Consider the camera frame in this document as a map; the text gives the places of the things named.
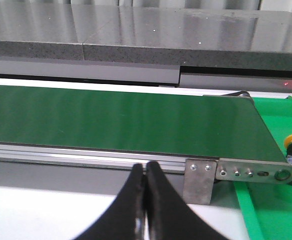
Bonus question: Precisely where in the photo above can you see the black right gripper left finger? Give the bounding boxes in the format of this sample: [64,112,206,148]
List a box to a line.
[76,164,145,240]

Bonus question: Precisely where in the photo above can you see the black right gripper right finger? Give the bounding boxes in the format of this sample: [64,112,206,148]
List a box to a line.
[144,161,226,240]

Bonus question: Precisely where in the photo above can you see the green conveyor belt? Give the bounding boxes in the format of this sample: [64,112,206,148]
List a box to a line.
[0,85,284,162]

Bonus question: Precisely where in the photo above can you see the green plastic tray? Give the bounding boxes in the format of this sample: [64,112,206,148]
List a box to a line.
[234,97,292,240]

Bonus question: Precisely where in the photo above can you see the grey stone counter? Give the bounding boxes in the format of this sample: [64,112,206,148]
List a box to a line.
[0,0,292,92]

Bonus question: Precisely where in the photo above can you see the white pleated curtain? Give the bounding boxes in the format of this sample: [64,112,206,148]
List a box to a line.
[66,0,292,13]

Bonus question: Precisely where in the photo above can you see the metal conveyor mounting bracket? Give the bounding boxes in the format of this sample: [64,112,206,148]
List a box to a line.
[183,158,217,205]

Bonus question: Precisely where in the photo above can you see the aluminium conveyor frame rail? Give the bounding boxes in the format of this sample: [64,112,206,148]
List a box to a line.
[0,143,292,184]

